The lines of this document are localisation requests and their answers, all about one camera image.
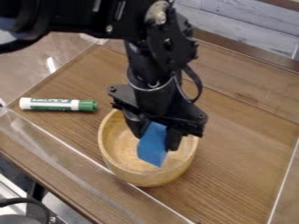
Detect clear acrylic tray wall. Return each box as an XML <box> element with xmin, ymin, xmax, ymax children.
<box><xmin>0</xmin><ymin>33</ymin><xmax>299</xmax><ymax>224</ymax></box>

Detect brown wooden bowl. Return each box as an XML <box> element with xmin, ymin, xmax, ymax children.
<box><xmin>98</xmin><ymin>109</ymin><xmax>199</xmax><ymax>187</ymax></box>

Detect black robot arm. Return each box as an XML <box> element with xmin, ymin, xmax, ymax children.
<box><xmin>0</xmin><ymin>0</ymin><xmax>209</xmax><ymax>151</ymax></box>

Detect black cable under table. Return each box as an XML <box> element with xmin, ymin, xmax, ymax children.
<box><xmin>0</xmin><ymin>197</ymin><xmax>51</xmax><ymax>224</ymax></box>

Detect blue rectangular block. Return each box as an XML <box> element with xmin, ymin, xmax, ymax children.
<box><xmin>137</xmin><ymin>122</ymin><xmax>167</xmax><ymax>167</ymax></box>

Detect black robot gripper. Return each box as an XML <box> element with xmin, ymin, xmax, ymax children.
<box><xmin>107</xmin><ymin>70</ymin><xmax>209</xmax><ymax>151</ymax></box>

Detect green white marker pen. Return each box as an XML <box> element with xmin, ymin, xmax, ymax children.
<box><xmin>19</xmin><ymin>97</ymin><xmax>99</xmax><ymax>112</ymax></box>

